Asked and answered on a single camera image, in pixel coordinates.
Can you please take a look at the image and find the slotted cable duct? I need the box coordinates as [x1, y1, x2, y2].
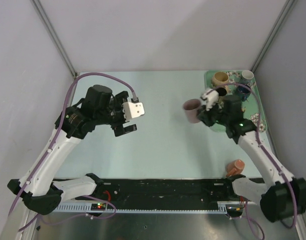
[54, 201, 227, 214]

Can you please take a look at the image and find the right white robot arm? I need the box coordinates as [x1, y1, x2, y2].
[197, 95, 306, 223]

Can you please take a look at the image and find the salmon pink mug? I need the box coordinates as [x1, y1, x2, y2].
[226, 159, 245, 177]

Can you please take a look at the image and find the blue mug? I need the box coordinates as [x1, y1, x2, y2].
[235, 84, 251, 102]

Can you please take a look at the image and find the left aluminium frame post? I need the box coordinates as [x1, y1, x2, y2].
[30, 0, 77, 78]

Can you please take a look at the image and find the grey mug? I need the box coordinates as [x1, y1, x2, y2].
[240, 70, 254, 85]

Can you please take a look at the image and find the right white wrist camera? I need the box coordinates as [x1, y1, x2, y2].
[200, 88, 219, 111]

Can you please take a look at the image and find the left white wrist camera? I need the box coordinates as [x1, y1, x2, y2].
[122, 101, 145, 122]

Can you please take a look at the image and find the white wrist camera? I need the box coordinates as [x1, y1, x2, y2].
[122, 101, 145, 122]
[200, 88, 219, 111]

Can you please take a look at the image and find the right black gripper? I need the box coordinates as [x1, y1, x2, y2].
[197, 99, 230, 128]

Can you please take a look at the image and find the aluminium frame post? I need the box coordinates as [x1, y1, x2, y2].
[30, 0, 77, 78]
[250, 0, 298, 73]

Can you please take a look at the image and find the right aluminium frame post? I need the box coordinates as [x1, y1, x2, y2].
[250, 0, 298, 73]

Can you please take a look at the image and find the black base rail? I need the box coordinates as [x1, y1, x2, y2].
[75, 172, 255, 211]

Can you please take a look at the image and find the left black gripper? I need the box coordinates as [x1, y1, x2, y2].
[95, 91, 137, 136]

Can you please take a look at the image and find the green floral tray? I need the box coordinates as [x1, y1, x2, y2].
[204, 70, 268, 133]

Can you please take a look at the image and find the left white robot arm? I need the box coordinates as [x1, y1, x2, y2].
[7, 84, 145, 215]

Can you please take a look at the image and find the beige wooden mug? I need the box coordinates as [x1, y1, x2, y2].
[211, 71, 229, 87]

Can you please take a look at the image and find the mauve purple mug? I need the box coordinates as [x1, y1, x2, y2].
[183, 98, 201, 124]

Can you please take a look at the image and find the black striped mug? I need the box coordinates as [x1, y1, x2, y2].
[216, 87, 227, 98]

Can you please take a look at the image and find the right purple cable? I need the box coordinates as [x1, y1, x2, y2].
[214, 83, 298, 240]

